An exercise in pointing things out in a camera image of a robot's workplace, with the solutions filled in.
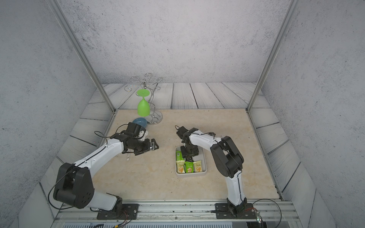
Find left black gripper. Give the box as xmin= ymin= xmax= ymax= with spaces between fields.
xmin=132 ymin=138 xmax=160 ymax=155

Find white plastic storage box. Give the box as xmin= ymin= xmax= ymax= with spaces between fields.
xmin=175 ymin=146 xmax=207 ymax=178

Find beige cookie packet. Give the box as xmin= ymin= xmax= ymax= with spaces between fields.
xmin=193 ymin=160 xmax=203 ymax=173

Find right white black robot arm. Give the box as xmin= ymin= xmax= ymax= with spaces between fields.
xmin=175 ymin=126 xmax=247 ymax=217

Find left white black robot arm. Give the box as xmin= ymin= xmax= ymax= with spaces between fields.
xmin=48 ymin=122 xmax=159 ymax=211

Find tall green cookie packet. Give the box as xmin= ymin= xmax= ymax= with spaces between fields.
xmin=175 ymin=151 xmax=185 ymax=161

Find green cookie packet front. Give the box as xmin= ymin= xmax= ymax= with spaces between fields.
xmin=184 ymin=161 xmax=194 ymax=173

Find yellow cookie packet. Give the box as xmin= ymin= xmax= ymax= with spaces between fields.
xmin=176 ymin=160 xmax=185 ymax=174

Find blue ceramic bowl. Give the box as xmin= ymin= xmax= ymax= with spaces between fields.
xmin=133 ymin=117 xmax=148 ymax=128

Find green plastic wine glass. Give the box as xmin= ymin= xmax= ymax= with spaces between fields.
xmin=136 ymin=89 xmax=150 ymax=117

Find silver wire glass rack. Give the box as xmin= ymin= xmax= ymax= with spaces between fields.
xmin=125 ymin=73 xmax=163 ymax=125

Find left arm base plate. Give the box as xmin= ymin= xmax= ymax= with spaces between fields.
xmin=97 ymin=203 xmax=139 ymax=220

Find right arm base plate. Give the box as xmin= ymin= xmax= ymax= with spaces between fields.
xmin=211 ymin=202 xmax=257 ymax=219

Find aluminium front rail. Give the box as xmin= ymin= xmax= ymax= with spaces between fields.
xmin=52 ymin=199 xmax=302 ymax=228

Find left aluminium frame post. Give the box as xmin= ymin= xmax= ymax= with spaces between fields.
xmin=46 ymin=0 xmax=116 ymax=114

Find aluminium frame post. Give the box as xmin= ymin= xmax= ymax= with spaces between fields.
xmin=46 ymin=0 xmax=116 ymax=114
xmin=246 ymin=0 xmax=299 ymax=113

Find right aluminium frame post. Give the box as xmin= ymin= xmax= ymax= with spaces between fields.
xmin=246 ymin=0 xmax=299 ymax=113

